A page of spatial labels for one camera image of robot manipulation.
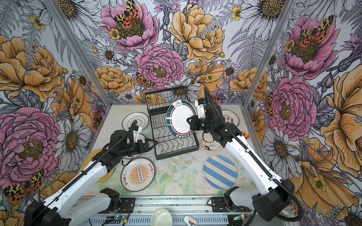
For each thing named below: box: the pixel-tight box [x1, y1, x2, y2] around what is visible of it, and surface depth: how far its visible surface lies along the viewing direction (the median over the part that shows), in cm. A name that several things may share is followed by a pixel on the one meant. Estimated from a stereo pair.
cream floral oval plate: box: [195, 130, 224, 152], surface depth 96 cm
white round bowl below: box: [150, 208, 173, 226], surface depth 71 cm
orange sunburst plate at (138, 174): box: [120, 156, 156, 192], surface depth 85 cm
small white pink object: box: [183, 215, 198, 226], surface depth 70 cm
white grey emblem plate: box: [122, 112, 150, 131], surface depth 114 cm
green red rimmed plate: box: [165, 99, 198, 139], surface depth 76 cm
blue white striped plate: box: [202, 154, 238, 191], surface depth 87 cm
